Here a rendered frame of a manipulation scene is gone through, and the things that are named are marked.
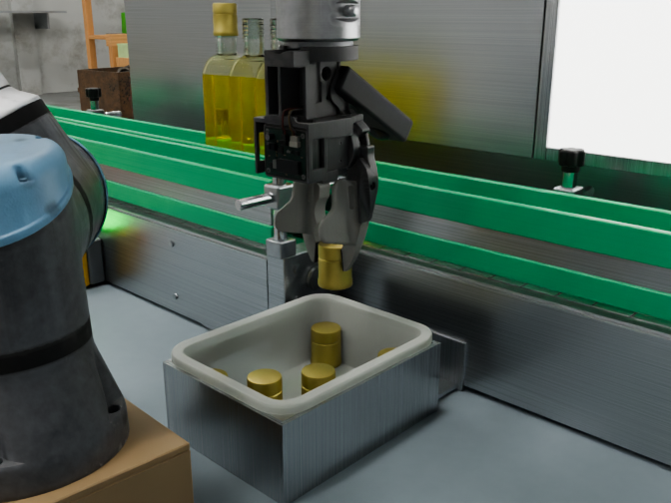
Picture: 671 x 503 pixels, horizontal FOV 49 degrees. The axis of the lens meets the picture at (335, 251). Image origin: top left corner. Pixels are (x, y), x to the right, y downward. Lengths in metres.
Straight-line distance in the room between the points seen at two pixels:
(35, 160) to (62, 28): 11.90
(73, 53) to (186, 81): 11.06
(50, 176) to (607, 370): 0.51
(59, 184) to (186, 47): 0.92
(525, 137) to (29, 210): 0.61
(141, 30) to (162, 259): 0.64
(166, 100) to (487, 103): 0.75
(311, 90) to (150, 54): 0.91
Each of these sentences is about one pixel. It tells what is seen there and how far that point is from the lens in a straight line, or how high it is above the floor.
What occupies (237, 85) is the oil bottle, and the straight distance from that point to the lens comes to 1.05.
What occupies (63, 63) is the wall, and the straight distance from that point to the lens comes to 12.43.
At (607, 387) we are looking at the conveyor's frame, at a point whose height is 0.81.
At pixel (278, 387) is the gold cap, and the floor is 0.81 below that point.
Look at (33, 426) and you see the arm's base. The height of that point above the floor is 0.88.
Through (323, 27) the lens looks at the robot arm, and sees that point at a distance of 0.65.
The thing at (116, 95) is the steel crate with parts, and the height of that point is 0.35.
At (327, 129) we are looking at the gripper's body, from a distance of 0.65.
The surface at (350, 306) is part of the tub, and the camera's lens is 0.82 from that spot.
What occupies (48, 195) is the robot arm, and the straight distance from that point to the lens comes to 0.53.
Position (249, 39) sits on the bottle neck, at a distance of 1.05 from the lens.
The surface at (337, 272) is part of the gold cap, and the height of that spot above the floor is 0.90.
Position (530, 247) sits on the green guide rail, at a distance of 0.77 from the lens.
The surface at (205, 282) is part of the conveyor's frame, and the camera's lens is 0.97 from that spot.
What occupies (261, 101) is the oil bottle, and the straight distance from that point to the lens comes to 1.02.
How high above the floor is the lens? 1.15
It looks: 18 degrees down
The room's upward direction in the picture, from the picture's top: straight up
